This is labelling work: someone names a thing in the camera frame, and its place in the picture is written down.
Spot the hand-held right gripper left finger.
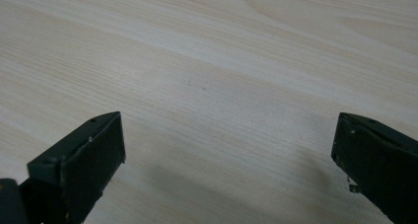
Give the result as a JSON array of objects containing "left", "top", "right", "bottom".
[{"left": 19, "top": 111, "right": 127, "bottom": 224}]

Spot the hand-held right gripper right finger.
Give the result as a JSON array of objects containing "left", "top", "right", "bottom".
[{"left": 330, "top": 112, "right": 418, "bottom": 224}]

